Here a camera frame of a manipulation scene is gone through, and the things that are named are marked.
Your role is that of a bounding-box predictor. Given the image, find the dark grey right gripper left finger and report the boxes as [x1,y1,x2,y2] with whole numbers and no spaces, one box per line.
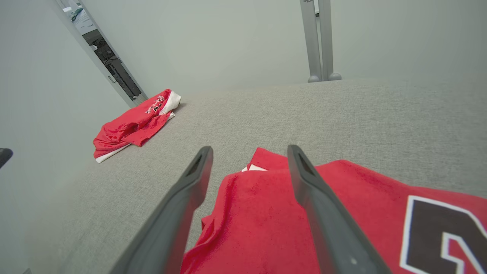
[110,146,213,274]

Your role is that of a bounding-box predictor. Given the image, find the glass door with grey frame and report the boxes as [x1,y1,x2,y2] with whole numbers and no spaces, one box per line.
[53,0,149,108]

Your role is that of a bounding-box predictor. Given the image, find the red Bulls basketball shorts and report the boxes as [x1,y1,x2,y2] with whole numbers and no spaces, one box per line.
[93,89,181,164]

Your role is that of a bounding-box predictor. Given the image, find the grey partition post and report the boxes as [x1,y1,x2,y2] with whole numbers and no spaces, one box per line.
[299,0,342,83]

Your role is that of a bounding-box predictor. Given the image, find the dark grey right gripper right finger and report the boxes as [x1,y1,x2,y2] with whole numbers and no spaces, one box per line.
[287,145,392,274]

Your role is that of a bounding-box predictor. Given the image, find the red numbered basketball jersey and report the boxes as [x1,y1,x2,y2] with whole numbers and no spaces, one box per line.
[181,147,487,274]

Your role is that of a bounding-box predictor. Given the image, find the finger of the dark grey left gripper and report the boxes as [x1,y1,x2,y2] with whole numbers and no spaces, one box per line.
[0,148,14,170]

